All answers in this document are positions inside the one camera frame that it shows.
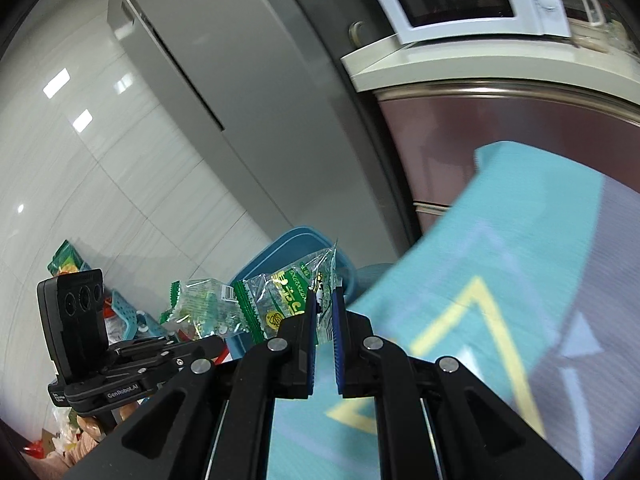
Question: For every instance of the left hand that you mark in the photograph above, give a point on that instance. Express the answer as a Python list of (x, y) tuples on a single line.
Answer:
[(95, 429)]

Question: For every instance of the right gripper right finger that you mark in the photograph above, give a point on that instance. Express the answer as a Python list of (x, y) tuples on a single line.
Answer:
[(435, 420)]

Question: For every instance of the patterned teal tablecloth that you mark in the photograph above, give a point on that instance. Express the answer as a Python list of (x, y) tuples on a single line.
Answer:
[(531, 280)]

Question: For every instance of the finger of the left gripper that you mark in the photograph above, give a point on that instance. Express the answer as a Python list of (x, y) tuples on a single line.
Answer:
[(170, 354)]

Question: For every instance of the kitchen counter with cabinets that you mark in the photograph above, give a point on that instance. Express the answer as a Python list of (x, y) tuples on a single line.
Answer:
[(440, 102)]

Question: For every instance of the grey refrigerator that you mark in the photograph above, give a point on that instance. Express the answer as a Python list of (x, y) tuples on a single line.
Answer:
[(260, 90)]

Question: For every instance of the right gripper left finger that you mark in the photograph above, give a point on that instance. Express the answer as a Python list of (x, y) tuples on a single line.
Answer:
[(212, 422)]

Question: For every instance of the green clear candy wrapper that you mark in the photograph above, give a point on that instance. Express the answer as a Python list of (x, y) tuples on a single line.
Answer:
[(267, 299)]

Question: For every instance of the glass kettle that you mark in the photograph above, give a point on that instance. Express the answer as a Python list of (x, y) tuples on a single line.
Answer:
[(587, 24)]

